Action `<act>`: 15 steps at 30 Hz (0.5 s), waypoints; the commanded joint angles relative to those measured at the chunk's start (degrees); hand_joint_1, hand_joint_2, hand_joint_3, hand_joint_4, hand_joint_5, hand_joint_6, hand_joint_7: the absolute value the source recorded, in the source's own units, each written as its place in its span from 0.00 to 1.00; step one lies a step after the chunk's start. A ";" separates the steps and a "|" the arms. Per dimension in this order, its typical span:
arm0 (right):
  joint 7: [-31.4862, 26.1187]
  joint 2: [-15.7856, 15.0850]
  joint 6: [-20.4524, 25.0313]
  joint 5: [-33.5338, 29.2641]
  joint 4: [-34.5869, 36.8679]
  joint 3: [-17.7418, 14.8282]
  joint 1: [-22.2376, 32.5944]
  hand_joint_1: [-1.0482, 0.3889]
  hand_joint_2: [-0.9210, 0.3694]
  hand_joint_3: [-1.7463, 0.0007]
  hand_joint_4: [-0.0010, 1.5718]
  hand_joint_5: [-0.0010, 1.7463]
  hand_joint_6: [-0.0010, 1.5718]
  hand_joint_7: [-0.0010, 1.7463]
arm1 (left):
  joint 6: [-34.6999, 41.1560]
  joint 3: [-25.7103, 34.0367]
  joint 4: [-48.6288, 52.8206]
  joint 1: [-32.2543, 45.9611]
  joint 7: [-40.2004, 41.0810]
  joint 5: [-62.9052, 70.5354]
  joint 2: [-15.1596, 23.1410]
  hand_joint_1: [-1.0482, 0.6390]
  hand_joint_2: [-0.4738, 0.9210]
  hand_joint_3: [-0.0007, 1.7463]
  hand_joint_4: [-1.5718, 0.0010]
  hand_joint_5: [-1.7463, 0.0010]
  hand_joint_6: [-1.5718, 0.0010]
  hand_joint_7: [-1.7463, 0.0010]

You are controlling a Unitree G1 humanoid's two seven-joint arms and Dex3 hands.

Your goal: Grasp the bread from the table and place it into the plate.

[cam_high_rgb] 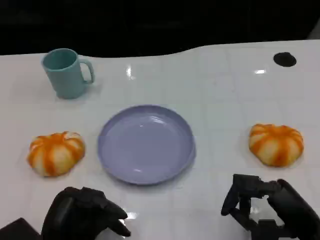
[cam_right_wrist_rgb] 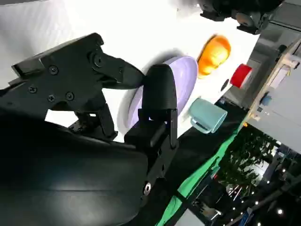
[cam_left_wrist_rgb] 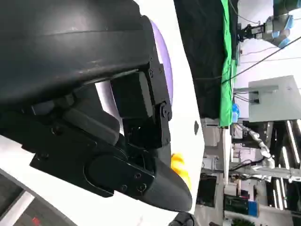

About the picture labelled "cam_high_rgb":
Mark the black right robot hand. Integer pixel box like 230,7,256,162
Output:
220,173,320,240

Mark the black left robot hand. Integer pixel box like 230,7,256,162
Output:
41,186,132,240

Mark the orange white toy bread roll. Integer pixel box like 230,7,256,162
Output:
248,123,305,168
26,131,86,178

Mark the lilac plate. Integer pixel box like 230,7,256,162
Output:
97,104,197,186

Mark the pale green mug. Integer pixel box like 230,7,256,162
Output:
41,48,96,100

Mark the black round table grommet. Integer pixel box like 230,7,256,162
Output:
273,51,298,67

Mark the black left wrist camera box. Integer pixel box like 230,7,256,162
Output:
0,217,42,240

